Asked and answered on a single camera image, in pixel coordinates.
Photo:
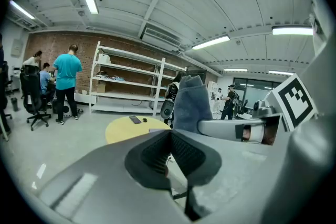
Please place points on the white metal shelving unit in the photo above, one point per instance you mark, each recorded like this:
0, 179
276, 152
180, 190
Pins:
123, 60
170, 66

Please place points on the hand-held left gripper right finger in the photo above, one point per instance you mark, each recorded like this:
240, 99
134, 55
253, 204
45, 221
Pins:
231, 170

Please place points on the round wooden table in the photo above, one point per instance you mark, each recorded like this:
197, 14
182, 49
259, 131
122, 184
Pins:
123, 128

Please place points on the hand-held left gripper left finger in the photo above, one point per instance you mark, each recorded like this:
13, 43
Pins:
105, 178

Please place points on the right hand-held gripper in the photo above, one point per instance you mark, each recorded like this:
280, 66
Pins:
294, 102

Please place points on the dark purple smartphone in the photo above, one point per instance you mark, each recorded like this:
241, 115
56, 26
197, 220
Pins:
135, 119

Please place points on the black monitor on stand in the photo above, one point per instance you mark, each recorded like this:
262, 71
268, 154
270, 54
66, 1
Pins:
197, 74

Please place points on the black office chair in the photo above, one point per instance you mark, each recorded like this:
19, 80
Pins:
31, 91

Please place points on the white wall panel box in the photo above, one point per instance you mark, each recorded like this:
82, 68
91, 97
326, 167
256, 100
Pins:
17, 47

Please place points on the dark blue cloth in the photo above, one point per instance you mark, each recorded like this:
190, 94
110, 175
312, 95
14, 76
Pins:
191, 102

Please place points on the white ceiling air conditioner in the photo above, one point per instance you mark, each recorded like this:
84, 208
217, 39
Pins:
161, 38

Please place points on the person's right hand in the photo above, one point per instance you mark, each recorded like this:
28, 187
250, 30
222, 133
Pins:
268, 135

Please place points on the white cubby shelf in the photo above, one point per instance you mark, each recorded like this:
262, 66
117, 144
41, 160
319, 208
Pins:
212, 89

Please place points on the white cardboard box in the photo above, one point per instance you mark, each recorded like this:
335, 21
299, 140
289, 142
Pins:
104, 58

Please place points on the brown cardboard box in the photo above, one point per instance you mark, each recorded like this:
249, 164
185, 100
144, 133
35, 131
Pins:
101, 87

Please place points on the white round device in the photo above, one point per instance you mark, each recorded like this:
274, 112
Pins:
64, 110

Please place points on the dark waste bin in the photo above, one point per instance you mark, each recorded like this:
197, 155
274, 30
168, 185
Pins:
14, 104

